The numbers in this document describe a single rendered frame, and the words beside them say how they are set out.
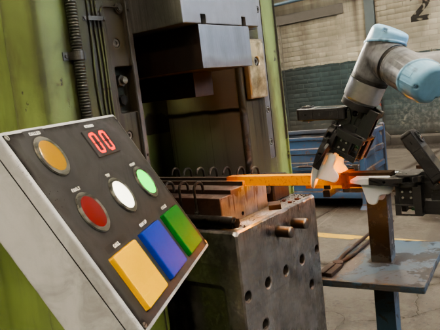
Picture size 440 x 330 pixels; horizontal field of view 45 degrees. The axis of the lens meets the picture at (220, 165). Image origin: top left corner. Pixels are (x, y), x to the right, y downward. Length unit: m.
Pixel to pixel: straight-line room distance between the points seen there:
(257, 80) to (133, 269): 1.02
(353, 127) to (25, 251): 0.72
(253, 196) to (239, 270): 0.22
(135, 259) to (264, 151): 1.01
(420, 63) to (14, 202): 0.70
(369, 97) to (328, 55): 8.55
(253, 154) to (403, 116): 7.68
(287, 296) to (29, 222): 0.85
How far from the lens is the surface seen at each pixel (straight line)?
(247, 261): 1.20
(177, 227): 0.84
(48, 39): 1.09
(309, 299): 1.48
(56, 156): 0.69
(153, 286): 0.68
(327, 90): 9.68
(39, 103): 1.08
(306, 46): 9.85
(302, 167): 5.20
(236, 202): 1.26
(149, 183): 0.86
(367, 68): 1.09
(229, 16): 1.29
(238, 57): 1.30
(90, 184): 0.72
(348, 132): 1.13
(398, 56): 1.04
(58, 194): 0.65
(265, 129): 1.64
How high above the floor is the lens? 1.22
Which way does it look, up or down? 8 degrees down
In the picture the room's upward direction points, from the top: 7 degrees counter-clockwise
